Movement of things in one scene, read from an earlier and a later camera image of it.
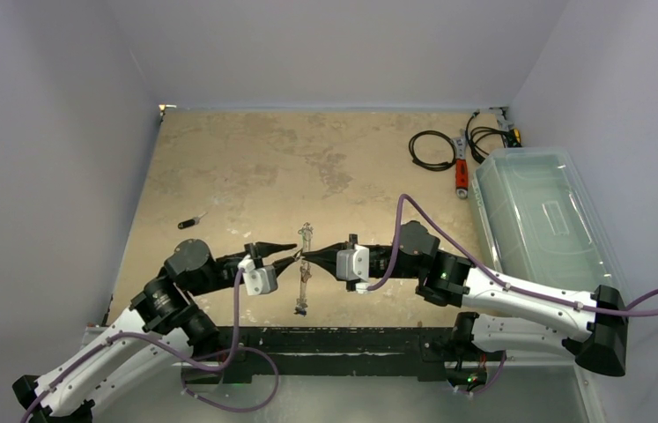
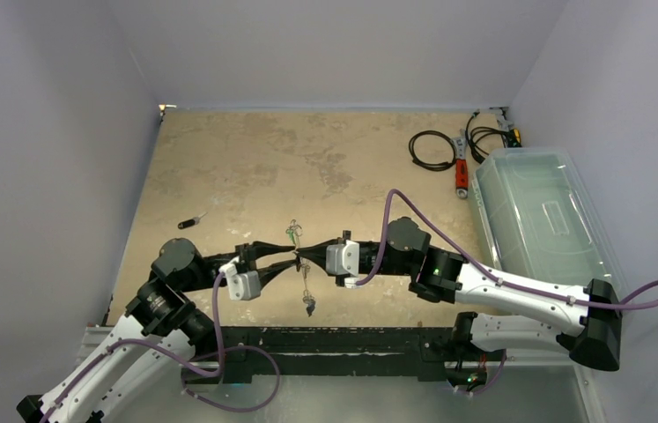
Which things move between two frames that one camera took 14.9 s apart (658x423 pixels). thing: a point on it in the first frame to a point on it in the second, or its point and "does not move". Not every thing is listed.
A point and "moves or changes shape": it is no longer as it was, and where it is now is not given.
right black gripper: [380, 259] does not move
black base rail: [255, 353] does not move
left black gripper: [263, 248] does not move
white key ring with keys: [305, 233] moves or changes shape
